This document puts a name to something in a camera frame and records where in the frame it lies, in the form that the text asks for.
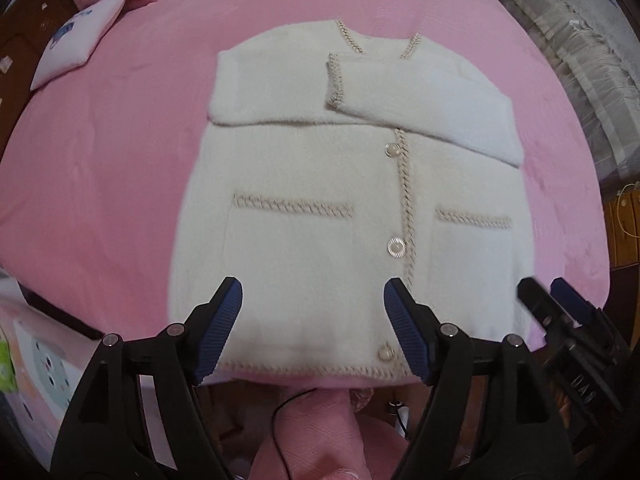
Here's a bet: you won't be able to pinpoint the white fuzzy cardigan braided trim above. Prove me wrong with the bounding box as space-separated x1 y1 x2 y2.
167 21 534 382

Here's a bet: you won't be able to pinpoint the white dotted sheet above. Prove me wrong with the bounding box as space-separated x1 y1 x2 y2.
0 268 177 470

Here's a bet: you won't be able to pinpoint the pink trousers of operator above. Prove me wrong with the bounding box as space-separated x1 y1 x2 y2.
248 388 408 480

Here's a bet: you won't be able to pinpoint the grey white pleated curtain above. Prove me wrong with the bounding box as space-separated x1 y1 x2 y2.
503 0 639 188

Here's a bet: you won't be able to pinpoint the white printed pillow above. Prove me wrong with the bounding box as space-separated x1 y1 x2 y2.
30 0 126 91

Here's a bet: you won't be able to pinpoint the black cable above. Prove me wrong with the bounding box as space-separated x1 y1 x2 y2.
271 386 321 480

